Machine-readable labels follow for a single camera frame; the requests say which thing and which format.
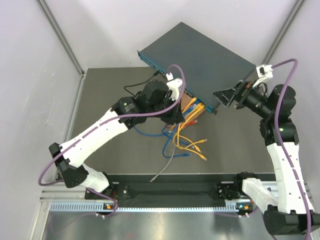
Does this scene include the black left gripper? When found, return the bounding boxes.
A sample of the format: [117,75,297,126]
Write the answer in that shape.
[148,93,185,126]

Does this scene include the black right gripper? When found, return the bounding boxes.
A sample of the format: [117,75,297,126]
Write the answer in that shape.
[213,79,273,118]

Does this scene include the yellow patch cable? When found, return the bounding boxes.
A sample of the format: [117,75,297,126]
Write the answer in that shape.
[173,102,208,161]
[172,98,202,154]
[173,104,208,151]

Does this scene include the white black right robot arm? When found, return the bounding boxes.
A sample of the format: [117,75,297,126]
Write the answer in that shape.
[213,81,320,239]

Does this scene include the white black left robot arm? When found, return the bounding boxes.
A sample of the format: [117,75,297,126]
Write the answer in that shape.
[49,78,185,199]

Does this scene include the wooden base board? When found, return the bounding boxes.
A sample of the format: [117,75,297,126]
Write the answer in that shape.
[181,93,206,128]

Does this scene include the red patch cable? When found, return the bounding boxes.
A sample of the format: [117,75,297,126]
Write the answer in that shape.
[165,120,198,130]

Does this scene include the dark blue network switch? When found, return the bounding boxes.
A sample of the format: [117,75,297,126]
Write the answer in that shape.
[138,22,256,114]

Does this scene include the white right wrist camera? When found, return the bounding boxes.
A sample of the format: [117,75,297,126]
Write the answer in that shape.
[252,64,273,88]

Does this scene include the black patch cable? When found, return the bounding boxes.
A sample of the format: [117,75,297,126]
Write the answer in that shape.
[123,70,159,97]

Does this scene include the grey patch cable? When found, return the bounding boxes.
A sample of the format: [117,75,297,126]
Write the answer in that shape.
[149,144,175,182]

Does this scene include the aluminium frame rail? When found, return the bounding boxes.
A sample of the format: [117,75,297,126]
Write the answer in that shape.
[39,181,314,213]

